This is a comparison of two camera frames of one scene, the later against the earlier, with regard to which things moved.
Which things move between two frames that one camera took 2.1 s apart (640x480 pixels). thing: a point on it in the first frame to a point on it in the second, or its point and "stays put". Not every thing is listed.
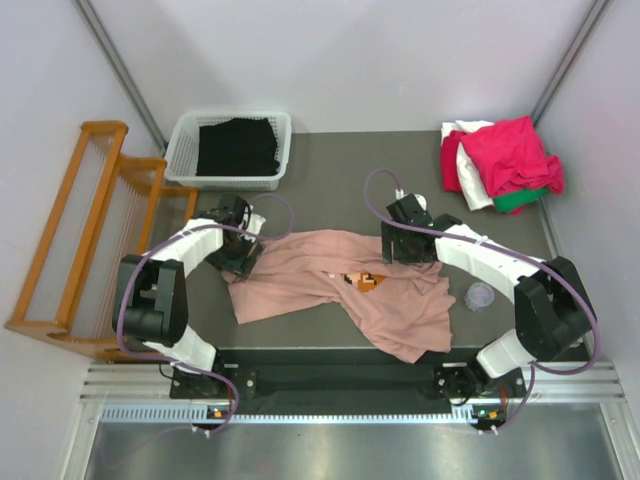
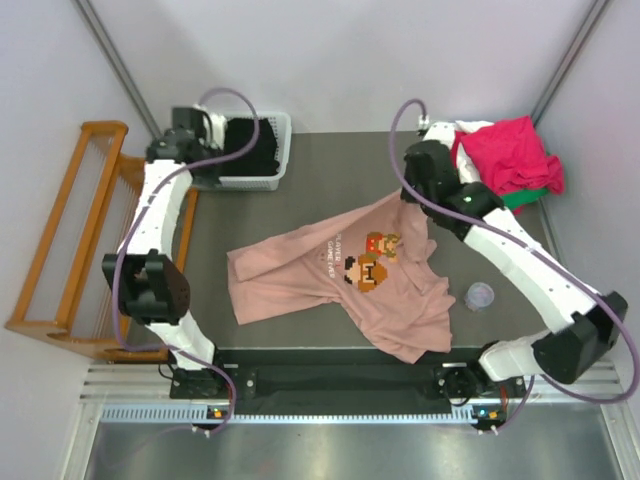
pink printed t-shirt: [401, 304] stays put
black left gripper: [240, 261] to [185, 118]
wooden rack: [109, 206] stays put
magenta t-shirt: [510, 156] stays put
